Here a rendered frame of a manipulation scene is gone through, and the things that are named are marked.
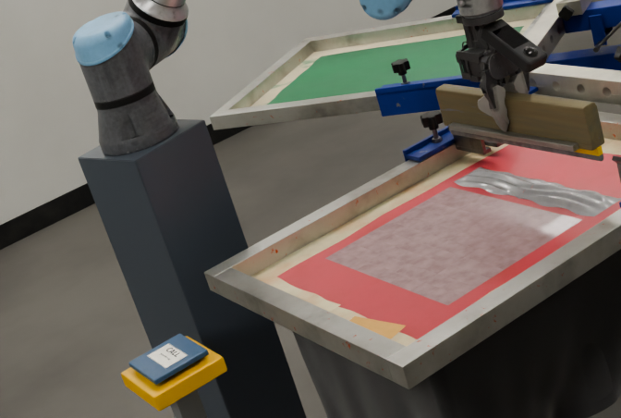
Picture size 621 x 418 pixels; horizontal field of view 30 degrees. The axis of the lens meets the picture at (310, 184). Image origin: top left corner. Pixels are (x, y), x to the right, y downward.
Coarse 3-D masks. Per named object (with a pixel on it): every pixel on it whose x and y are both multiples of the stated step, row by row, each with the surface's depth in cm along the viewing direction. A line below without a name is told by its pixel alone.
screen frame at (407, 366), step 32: (608, 128) 214; (448, 160) 225; (352, 192) 217; (384, 192) 218; (320, 224) 211; (608, 224) 176; (256, 256) 205; (576, 256) 170; (608, 256) 174; (224, 288) 198; (256, 288) 191; (512, 288) 166; (544, 288) 168; (288, 320) 181; (320, 320) 174; (448, 320) 163; (480, 320) 162; (512, 320) 165; (352, 352) 167; (384, 352) 160; (416, 352) 158; (448, 352) 160; (416, 384) 157
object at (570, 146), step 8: (456, 128) 210; (464, 128) 208; (472, 128) 207; (480, 128) 205; (488, 136) 203; (496, 136) 201; (504, 136) 199; (512, 136) 197; (520, 136) 196; (528, 136) 195; (536, 136) 194; (536, 144) 193; (544, 144) 191; (552, 144) 189; (560, 144) 187; (568, 144) 186; (576, 144) 186
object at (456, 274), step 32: (608, 160) 206; (608, 192) 194; (480, 224) 197; (512, 224) 194; (544, 224) 190; (576, 224) 187; (448, 256) 189; (480, 256) 186; (512, 256) 183; (544, 256) 180; (384, 288) 186; (416, 288) 183; (448, 288) 179; (480, 288) 177; (384, 320) 176; (416, 320) 173
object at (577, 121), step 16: (448, 96) 210; (464, 96) 206; (480, 96) 202; (512, 96) 196; (528, 96) 194; (544, 96) 191; (448, 112) 212; (464, 112) 208; (480, 112) 204; (512, 112) 196; (528, 112) 193; (544, 112) 189; (560, 112) 186; (576, 112) 183; (592, 112) 182; (496, 128) 202; (512, 128) 198; (528, 128) 195; (544, 128) 191; (560, 128) 188; (576, 128) 184; (592, 128) 183; (592, 144) 183
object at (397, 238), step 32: (512, 160) 219; (544, 160) 214; (576, 160) 210; (448, 192) 213; (480, 192) 209; (384, 224) 209; (416, 224) 205; (448, 224) 201; (320, 256) 204; (352, 256) 200; (384, 256) 196; (416, 256) 193; (320, 288) 192; (352, 288) 189
